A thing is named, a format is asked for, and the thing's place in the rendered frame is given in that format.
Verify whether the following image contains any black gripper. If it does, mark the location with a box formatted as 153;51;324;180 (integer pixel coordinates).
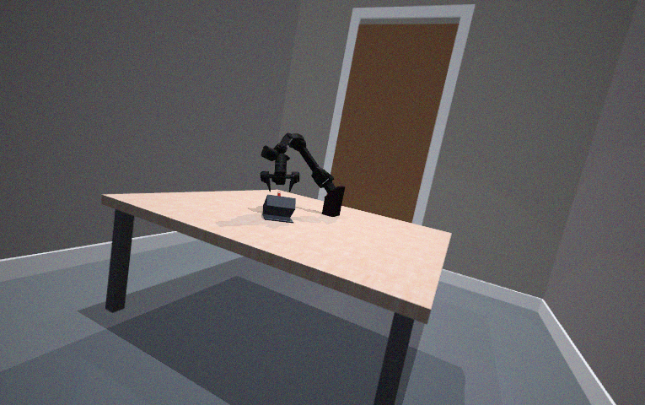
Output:
261;161;299;192

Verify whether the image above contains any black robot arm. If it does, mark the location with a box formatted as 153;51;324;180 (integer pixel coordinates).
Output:
261;133;336;194

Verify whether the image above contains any blue-grey sloped panel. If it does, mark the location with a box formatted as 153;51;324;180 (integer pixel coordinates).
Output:
262;194;296;223

